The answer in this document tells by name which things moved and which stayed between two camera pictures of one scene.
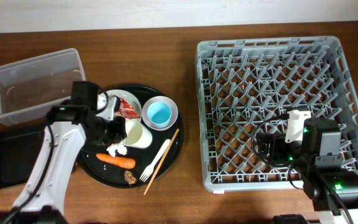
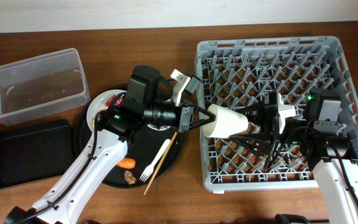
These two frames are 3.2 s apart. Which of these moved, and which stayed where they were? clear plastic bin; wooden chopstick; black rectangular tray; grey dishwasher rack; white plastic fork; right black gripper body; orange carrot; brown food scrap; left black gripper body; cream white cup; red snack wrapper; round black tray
Moved: cream white cup; red snack wrapper; left black gripper body; right black gripper body
Stayed: wooden chopstick; round black tray; brown food scrap; grey dishwasher rack; orange carrot; black rectangular tray; clear plastic bin; white plastic fork
